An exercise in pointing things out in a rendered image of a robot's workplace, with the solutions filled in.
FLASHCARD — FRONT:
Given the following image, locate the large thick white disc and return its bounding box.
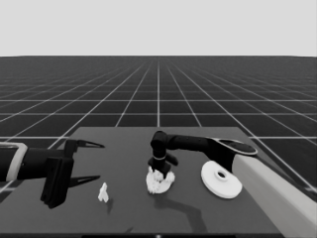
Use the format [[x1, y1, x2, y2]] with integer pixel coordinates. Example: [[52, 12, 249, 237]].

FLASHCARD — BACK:
[[200, 160, 244, 200]]

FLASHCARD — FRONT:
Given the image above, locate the white round carrier with pins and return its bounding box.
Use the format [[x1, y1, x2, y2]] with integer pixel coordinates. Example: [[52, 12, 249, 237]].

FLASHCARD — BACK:
[[146, 167, 175, 195]]

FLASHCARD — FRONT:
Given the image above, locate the small white T-shaped piece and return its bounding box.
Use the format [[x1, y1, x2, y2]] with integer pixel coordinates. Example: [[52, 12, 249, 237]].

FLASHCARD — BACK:
[[97, 182, 109, 204]]

